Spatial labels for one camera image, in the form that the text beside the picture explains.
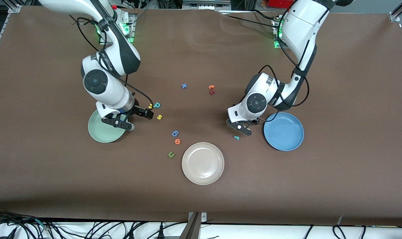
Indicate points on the blue plate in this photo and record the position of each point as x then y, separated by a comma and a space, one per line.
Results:
285, 132

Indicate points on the brown table cover sheet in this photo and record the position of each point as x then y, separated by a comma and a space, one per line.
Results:
201, 59

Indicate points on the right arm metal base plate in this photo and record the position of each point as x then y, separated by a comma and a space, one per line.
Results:
129, 30

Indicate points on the green plate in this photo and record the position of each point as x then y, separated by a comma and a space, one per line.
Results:
101, 132

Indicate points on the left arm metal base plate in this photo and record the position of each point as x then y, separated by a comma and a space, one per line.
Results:
276, 44

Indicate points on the orange foam number six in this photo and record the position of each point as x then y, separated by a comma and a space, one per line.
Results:
177, 143

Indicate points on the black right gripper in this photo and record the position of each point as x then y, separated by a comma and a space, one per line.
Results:
138, 110

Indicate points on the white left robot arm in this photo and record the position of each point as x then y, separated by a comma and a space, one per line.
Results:
300, 30

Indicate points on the teal foam letter p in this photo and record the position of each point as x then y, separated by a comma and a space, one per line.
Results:
157, 105

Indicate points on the aluminium strut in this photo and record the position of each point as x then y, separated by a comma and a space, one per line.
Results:
191, 229

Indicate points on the metal mounting plate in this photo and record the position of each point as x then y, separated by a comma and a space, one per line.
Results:
203, 217

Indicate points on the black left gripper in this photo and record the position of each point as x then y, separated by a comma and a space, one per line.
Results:
255, 122

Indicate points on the grey metal box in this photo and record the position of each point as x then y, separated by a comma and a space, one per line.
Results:
204, 5

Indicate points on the green foam letter u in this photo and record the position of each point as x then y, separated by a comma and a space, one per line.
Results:
170, 156

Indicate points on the blue foam number six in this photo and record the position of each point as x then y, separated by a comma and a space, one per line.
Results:
173, 134

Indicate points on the beige plate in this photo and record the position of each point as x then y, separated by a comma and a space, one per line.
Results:
203, 163

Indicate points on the red box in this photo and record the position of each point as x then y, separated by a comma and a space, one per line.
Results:
280, 3

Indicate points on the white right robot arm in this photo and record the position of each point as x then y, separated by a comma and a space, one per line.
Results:
111, 93

